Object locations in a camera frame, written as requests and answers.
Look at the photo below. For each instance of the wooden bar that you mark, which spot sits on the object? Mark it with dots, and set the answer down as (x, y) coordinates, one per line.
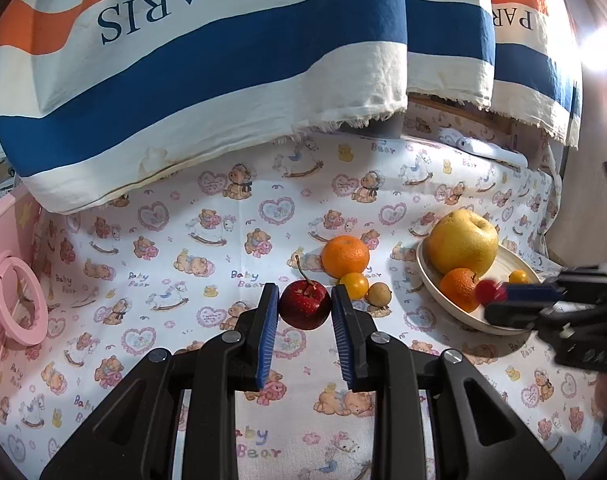
(443, 106)

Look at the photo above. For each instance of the cream ribbed plate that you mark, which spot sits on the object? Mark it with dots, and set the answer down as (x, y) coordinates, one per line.
(511, 260)

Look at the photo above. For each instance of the striped fringed blanket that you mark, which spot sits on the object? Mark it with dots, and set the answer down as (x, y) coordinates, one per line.
(183, 75)

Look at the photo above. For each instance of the brown longan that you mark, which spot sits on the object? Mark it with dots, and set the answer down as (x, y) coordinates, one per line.
(378, 294)

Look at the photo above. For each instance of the large yellow apple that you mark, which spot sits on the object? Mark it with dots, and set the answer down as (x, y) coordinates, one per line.
(461, 245)

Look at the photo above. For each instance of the bear print table cloth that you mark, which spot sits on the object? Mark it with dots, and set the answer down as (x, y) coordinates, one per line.
(158, 260)

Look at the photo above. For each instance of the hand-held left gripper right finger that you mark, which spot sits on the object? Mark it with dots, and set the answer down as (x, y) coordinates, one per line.
(343, 335)

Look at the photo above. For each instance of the red cherry tomato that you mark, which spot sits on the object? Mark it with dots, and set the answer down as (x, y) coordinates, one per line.
(488, 291)

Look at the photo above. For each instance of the red hawthorn fruit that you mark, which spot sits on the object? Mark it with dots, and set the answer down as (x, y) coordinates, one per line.
(306, 305)

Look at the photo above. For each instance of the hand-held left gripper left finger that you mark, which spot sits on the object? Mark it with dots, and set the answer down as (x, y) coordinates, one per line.
(266, 330)

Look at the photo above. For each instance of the orange mandarin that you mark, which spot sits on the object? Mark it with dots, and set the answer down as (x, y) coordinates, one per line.
(458, 290)
(346, 255)

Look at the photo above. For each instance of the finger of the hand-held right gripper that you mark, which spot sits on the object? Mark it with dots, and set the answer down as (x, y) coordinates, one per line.
(513, 315)
(531, 292)

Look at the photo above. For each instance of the yellow cherry tomato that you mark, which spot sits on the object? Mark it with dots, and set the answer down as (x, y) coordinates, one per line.
(518, 276)
(353, 285)

